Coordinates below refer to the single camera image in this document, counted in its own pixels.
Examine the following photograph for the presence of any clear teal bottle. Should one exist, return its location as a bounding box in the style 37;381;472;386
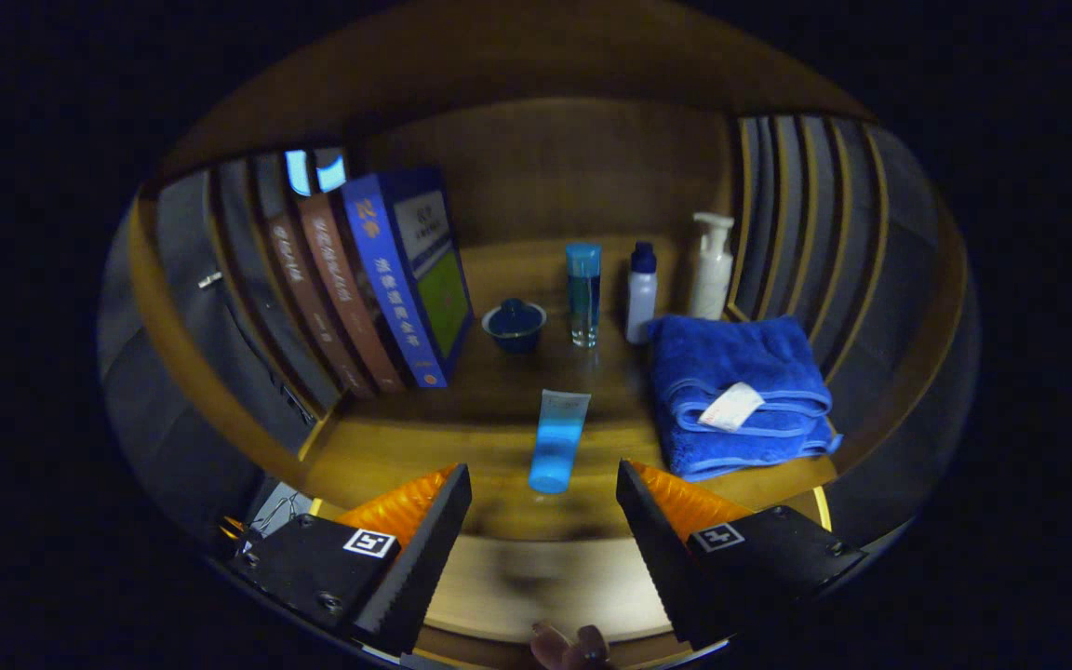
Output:
565;243;603;349

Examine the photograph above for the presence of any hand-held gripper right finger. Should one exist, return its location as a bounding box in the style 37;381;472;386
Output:
615;459;870;650

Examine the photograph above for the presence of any wooden cabinet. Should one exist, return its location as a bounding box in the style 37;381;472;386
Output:
99;0;979;670

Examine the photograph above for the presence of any dark brown book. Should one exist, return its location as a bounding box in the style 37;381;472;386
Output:
261;209;379;401

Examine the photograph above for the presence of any white pump bottle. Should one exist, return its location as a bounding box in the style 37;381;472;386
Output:
688;212;736;322

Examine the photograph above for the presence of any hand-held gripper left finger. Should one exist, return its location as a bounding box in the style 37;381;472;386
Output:
220;463;474;657

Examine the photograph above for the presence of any reddish brown book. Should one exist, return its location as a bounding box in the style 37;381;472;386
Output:
299;191;407;394

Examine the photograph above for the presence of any light blue tube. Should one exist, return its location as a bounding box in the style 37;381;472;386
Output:
528;389;593;495

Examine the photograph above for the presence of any blue book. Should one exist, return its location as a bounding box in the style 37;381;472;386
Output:
341;167;475;389

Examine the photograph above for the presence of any blue lidded teacup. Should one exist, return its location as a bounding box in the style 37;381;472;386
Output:
481;298;548;355

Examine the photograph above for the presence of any blue folded towel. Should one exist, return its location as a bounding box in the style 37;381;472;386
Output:
645;315;844;482

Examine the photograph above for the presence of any wooden countertop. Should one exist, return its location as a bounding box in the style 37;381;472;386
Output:
299;237;839;545

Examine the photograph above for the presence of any white bottle blue cap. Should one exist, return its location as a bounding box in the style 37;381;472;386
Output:
625;242;659;346

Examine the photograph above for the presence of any wooden drawer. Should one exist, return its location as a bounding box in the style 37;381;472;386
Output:
308;486;833;669

